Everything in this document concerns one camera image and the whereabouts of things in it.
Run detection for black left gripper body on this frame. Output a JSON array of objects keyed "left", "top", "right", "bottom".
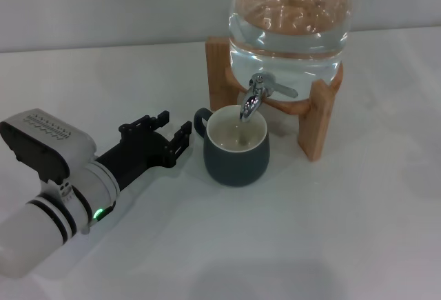
[{"left": 94, "top": 133, "right": 168, "bottom": 191}]

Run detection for glass water dispenser jar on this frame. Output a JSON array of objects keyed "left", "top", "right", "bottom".
[{"left": 227, "top": 0, "right": 353, "bottom": 103}]

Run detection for wooden dispenser stand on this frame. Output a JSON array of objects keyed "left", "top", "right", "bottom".
[{"left": 205, "top": 36, "right": 345, "bottom": 163}]

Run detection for black cup white inside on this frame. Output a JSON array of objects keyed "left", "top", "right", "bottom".
[{"left": 193, "top": 105, "right": 271, "bottom": 188}]

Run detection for chrome faucet tap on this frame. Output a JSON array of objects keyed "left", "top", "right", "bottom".
[{"left": 239, "top": 73, "right": 299, "bottom": 123}]

